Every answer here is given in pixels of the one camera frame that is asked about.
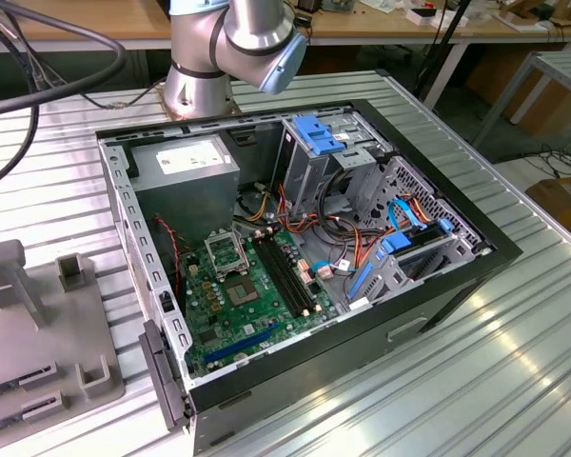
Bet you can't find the grey parts rack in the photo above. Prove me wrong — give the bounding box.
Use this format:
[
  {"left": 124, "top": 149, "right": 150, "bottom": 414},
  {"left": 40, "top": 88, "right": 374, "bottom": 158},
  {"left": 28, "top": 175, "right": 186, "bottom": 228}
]
[{"left": 0, "top": 240, "right": 128, "bottom": 425}]

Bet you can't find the brown cardboard box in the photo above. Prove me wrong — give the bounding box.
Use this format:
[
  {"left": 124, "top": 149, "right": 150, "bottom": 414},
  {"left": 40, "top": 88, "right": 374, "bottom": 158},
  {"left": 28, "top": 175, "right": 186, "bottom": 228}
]
[
  {"left": 524, "top": 174, "right": 571, "bottom": 242},
  {"left": 465, "top": 47, "right": 571, "bottom": 139}
]

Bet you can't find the red black twisted wire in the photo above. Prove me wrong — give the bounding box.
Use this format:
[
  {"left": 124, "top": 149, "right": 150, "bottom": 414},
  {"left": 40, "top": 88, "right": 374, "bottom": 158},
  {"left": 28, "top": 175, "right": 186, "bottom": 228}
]
[{"left": 152, "top": 214, "right": 185, "bottom": 287}]

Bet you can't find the grey metal disk bay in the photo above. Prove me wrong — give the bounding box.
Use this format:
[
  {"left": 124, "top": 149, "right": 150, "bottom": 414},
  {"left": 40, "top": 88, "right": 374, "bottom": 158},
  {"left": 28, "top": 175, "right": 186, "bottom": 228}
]
[
  {"left": 270, "top": 111, "right": 396, "bottom": 225},
  {"left": 346, "top": 228, "right": 486, "bottom": 310}
]

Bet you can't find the orange flat wire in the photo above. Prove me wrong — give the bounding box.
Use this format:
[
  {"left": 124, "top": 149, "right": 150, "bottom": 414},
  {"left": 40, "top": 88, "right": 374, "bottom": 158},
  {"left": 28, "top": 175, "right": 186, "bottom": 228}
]
[{"left": 408, "top": 197, "right": 432, "bottom": 225}]

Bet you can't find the long wooden desk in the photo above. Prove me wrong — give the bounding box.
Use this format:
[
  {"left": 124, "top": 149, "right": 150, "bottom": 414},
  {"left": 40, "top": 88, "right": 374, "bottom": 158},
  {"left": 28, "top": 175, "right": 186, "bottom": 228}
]
[{"left": 0, "top": 0, "right": 571, "bottom": 113}]

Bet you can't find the blue flat wire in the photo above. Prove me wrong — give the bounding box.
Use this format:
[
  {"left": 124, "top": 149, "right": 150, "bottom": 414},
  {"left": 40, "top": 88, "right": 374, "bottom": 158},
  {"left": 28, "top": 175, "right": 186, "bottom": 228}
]
[{"left": 387, "top": 198, "right": 423, "bottom": 235}]

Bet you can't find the black RAM slot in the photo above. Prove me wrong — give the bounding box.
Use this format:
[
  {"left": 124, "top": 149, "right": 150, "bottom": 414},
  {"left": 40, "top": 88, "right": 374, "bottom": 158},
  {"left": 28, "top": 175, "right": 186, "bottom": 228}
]
[
  {"left": 256, "top": 232, "right": 306, "bottom": 316},
  {"left": 250, "top": 236, "right": 300, "bottom": 319},
  {"left": 268, "top": 230, "right": 321, "bottom": 311},
  {"left": 263, "top": 232, "right": 314, "bottom": 313}
]

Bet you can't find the dark RAM stick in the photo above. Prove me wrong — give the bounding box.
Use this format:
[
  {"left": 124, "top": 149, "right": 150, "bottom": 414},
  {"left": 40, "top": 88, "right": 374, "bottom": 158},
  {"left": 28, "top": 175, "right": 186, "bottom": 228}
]
[{"left": 0, "top": 375, "right": 25, "bottom": 399}]

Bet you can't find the white flat box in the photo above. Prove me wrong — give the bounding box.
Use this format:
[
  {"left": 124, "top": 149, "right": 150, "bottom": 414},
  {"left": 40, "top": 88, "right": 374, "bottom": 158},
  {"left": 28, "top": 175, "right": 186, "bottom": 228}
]
[{"left": 406, "top": 7, "right": 468, "bottom": 29}]

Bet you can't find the brown flat cardboard piece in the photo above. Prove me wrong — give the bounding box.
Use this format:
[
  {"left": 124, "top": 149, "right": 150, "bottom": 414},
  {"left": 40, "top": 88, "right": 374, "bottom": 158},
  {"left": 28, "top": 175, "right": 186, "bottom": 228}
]
[{"left": 492, "top": 4, "right": 553, "bottom": 33}]

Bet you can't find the grey plastic case handle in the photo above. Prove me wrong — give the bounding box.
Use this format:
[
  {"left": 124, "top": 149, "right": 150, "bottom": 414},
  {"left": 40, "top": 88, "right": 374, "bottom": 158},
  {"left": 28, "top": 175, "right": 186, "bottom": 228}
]
[{"left": 139, "top": 319, "right": 194, "bottom": 433}]

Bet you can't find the blue disk carrier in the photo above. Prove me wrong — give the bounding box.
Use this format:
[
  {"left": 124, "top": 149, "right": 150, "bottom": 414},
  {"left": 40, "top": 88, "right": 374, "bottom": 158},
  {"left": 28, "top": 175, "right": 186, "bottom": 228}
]
[
  {"left": 380, "top": 217, "right": 454, "bottom": 261},
  {"left": 292, "top": 115, "right": 346, "bottom": 157}
]

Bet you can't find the blue plastic latch strip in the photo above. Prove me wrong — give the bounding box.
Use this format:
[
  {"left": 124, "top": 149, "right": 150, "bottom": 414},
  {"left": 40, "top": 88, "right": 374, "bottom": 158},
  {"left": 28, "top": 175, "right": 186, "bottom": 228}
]
[{"left": 347, "top": 261, "right": 375, "bottom": 302}]

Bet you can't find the green motherboard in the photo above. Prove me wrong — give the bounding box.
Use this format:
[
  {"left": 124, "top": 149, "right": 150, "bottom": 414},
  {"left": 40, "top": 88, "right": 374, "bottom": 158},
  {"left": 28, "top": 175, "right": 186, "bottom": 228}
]
[{"left": 178, "top": 228, "right": 344, "bottom": 377}]

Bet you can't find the grey metal frame table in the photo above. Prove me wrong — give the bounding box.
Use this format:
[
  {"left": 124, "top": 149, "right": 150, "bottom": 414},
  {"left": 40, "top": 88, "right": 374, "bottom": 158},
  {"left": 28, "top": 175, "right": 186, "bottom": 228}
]
[{"left": 473, "top": 50, "right": 571, "bottom": 153}]

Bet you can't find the grey power supply unit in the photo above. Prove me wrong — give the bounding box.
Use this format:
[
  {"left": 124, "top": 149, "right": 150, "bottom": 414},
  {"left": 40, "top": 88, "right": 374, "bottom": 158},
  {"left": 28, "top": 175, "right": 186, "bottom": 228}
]
[{"left": 128, "top": 132, "right": 242, "bottom": 239}]

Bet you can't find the black plastic case bracket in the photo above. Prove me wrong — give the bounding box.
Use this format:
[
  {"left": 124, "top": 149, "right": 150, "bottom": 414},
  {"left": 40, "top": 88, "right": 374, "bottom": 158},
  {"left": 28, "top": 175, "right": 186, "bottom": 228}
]
[{"left": 123, "top": 141, "right": 142, "bottom": 178}]

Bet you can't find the power supply wire bundle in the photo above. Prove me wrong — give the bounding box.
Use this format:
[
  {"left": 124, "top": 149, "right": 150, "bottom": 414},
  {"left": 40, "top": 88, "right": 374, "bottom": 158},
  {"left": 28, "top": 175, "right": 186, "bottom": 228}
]
[{"left": 232, "top": 183, "right": 325, "bottom": 234}]

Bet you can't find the blue expansion slot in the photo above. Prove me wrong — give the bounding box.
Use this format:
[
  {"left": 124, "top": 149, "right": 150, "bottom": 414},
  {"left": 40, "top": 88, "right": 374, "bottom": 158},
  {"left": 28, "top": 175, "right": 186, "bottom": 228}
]
[{"left": 203, "top": 322, "right": 283, "bottom": 364}]

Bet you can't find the metal locking lever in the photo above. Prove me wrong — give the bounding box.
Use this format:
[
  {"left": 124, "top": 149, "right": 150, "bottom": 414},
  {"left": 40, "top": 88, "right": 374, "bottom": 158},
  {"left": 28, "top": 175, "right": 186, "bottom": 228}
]
[{"left": 233, "top": 219, "right": 253, "bottom": 281}]

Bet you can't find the brown square base plate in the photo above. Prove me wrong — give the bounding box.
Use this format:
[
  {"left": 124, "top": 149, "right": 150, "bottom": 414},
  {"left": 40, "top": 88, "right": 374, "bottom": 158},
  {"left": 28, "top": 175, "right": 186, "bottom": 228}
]
[{"left": 154, "top": 81, "right": 243, "bottom": 124}]

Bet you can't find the orange yellow wire bundle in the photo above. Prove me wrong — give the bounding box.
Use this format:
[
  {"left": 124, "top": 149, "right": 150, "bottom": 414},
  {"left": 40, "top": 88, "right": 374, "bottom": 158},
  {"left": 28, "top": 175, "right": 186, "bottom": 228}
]
[{"left": 313, "top": 223, "right": 396, "bottom": 277}]

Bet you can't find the black open PC case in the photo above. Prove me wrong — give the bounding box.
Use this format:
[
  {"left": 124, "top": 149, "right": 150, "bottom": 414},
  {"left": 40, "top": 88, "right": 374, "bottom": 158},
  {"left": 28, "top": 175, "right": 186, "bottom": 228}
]
[{"left": 94, "top": 97, "right": 524, "bottom": 457}]

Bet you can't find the CPU socket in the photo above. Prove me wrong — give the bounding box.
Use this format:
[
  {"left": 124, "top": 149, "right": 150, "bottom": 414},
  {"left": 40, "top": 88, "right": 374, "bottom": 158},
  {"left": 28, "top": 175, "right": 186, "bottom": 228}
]
[{"left": 223, "top": 278, "right": 263, "bottom": 310}]

